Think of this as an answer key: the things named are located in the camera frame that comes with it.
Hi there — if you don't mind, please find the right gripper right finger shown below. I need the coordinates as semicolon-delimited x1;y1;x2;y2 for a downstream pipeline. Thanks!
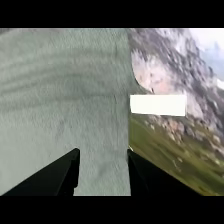
127;148;202;197

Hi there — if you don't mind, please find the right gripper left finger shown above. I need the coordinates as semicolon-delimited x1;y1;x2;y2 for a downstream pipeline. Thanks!
1;147;81;197

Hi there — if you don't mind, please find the grey garment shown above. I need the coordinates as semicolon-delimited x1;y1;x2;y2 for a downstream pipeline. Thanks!
0;28;145;197

